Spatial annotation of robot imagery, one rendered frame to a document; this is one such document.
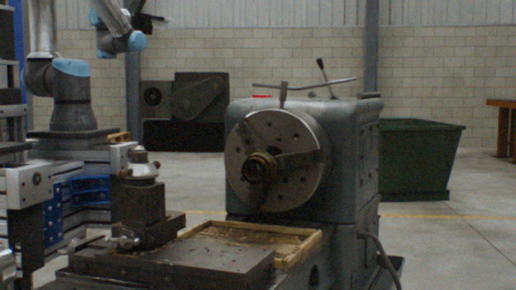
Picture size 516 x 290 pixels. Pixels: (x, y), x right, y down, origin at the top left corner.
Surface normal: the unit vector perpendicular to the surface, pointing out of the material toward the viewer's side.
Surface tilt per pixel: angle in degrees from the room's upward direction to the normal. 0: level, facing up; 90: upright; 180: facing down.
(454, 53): 90
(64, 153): 90
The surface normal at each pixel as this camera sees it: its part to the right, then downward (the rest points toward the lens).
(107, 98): -0.08, 0.11
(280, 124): -0.37, 0.11
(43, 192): 0.97, 0.03
